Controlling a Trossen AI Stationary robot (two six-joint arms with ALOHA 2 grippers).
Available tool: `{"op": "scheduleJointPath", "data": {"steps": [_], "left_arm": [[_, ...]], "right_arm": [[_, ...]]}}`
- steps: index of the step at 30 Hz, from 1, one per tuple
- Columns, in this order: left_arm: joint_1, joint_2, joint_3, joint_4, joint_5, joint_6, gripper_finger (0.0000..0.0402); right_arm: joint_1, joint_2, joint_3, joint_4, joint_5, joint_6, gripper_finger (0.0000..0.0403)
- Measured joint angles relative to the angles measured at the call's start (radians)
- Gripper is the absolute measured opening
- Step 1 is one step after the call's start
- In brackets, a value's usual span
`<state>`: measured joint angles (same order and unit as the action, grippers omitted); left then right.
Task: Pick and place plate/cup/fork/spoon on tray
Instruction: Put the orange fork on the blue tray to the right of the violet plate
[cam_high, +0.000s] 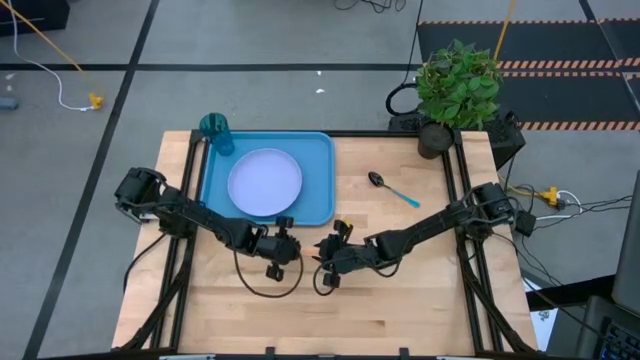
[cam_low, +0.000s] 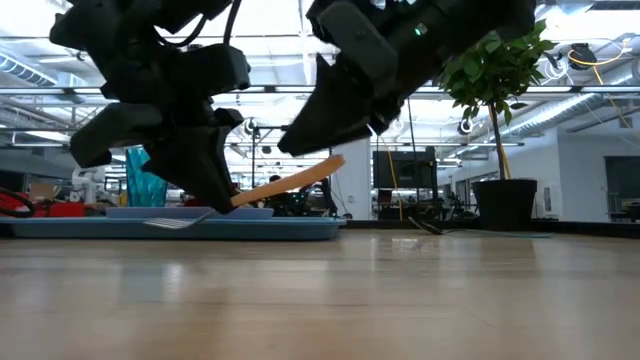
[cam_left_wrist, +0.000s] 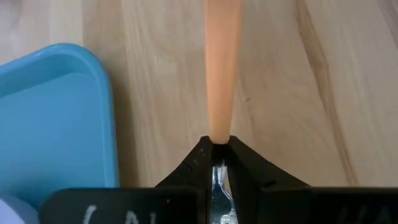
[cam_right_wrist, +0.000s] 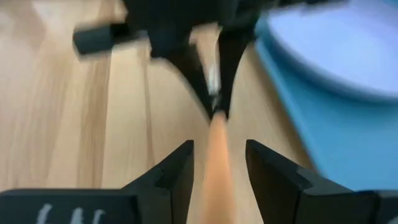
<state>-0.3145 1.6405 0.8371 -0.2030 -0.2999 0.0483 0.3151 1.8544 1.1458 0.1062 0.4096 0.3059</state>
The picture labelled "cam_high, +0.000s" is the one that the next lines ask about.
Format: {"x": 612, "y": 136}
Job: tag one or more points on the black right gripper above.
{"x": 350, "y": 255}

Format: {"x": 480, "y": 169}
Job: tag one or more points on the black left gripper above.
{"x": 280, "y": 250}

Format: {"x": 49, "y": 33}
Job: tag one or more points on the lilac round plate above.
{"x": 265, "y": 182}

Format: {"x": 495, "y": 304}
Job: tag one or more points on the teal translucent plastic cup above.
{"x": 217, "y": 132}

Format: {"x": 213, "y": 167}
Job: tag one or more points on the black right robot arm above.
{"x": 430, "y": 227}

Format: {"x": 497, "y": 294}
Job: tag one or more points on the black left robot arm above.
{"x": 200, "y": 215}

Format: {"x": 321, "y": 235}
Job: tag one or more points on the blue plastic tray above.
{"x": 317, "y": 170}

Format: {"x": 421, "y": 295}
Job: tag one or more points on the black table clamp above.
{"x": 270, "y": 353}
{"x": 404, "y": 353}

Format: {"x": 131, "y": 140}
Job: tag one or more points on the white connector box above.
{"x": 150, "y": 218}

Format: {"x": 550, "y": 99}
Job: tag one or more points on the black plant pot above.
{"x": 435, "y": 142}

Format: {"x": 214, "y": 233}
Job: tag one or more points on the black power adapter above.
{"x": 525, "y": 223}

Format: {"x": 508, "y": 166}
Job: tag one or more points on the green leafy plant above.
{"x": 457, "y": 85}

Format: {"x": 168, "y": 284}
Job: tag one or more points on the white paper sheet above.
{"x": 542, "y": 320}

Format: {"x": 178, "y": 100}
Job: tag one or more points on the black mat with striped edges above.
{"x": 565, "y": 100}
{"x": 550, "y": 42}

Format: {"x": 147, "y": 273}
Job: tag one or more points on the black keyboard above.
{"x": 620, "y": 345}

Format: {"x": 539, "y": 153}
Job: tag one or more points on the small grey floor object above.
{"x": 7, "y": 103}

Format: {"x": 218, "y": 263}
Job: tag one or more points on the black floor box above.
{"x": 35, "y": 15}

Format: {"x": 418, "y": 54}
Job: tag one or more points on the black aluminium table frame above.
{"x": 375, "y": 133}

